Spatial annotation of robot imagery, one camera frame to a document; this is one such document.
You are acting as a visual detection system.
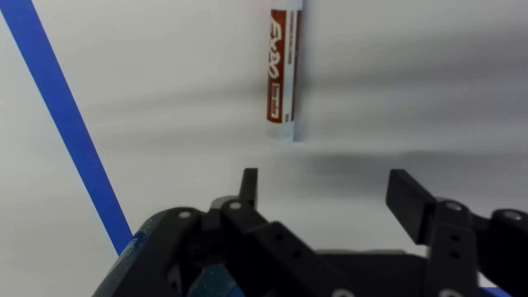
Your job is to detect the white red Expo marker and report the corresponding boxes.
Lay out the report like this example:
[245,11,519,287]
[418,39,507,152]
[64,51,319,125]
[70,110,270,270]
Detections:
[263,0,306,143]

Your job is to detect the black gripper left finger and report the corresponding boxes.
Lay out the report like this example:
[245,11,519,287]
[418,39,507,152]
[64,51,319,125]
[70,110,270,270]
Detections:
[90,166,342,297]

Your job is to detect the long blue tape strip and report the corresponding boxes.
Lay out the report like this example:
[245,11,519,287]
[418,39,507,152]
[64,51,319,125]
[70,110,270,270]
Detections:
[0,0,146,260]

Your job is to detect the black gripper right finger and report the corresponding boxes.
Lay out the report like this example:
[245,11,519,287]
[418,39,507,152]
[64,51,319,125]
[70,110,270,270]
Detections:
[384,168,528,297]

